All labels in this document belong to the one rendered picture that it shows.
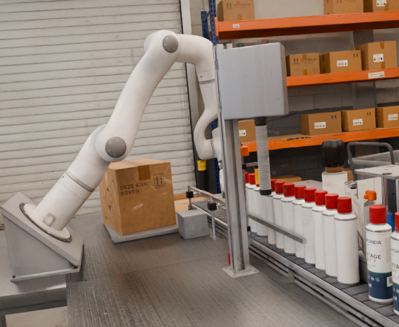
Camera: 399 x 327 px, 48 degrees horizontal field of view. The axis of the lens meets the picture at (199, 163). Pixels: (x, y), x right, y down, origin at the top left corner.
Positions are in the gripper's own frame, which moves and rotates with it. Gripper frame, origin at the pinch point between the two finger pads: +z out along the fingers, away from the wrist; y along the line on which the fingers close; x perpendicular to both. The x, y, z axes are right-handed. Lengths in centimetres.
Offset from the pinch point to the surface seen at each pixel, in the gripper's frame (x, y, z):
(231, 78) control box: -55, -15, -28
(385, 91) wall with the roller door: 325, 372, -161
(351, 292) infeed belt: -66, -3, 31
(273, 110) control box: -57, -7, -17
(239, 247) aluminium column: -32.9, -15.3, 15.6
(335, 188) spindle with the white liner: -26.4, 25.8, 2.1
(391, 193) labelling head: -72, 10, 11
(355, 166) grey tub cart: 158, 171, -35
